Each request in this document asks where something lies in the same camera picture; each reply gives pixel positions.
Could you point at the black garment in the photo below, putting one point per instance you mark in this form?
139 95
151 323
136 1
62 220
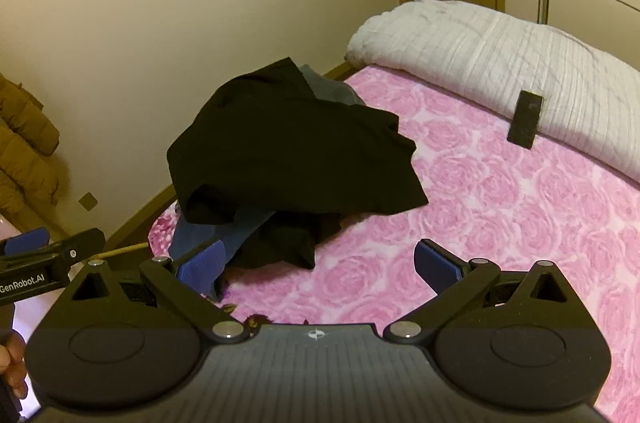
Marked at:
300 143

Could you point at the blue jeans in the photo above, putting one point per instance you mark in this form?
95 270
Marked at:
210 230

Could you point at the light wooden stick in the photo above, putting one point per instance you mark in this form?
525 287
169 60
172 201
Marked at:
125 250

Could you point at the person's left hand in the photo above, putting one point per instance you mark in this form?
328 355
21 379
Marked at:
12 360

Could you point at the brown puffer jacket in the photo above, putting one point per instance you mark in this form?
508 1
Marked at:
25 153

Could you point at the white ribbed quilt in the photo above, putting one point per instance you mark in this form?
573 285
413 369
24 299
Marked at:
500 48

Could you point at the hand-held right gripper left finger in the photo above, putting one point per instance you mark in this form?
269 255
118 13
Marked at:
202 265

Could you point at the grey blue garment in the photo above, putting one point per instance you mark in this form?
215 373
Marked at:
330 88

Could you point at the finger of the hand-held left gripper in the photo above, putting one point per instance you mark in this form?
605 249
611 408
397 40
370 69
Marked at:
75 250
22 240

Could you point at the black phone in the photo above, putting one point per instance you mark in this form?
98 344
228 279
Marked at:
525 118

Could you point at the pink rose blanket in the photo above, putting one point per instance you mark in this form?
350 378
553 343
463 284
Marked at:
500 223

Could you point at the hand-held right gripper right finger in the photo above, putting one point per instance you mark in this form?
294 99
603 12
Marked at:
440 267

